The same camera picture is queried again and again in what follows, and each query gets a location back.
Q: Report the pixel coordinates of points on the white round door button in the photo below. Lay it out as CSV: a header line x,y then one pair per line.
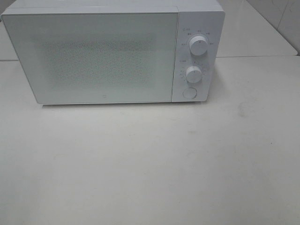
x,y
189,93

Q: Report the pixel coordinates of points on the white timer knob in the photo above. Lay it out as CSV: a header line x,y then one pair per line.
x,y
193,74

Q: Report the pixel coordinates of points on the white microwave door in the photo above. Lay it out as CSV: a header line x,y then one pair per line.
x,y
94,58

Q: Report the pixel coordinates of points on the white upper microwave knob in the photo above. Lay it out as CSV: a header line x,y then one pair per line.
x,y
198,45

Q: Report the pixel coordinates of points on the white microwave oven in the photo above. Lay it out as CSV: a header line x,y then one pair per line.
x,y
195,17

